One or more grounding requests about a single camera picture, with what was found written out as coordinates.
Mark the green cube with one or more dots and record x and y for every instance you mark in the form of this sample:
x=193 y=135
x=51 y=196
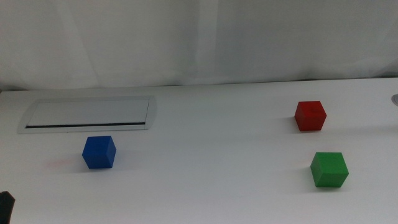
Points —
x=329 y=171

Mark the red cube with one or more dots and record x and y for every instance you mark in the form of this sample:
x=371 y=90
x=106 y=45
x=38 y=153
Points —
x=309 y=116

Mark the blue cube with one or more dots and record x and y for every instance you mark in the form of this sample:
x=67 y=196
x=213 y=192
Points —
x=98 y=153

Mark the white cloth backdrop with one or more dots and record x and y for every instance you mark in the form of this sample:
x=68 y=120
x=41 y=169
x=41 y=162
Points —
x=155 y=40

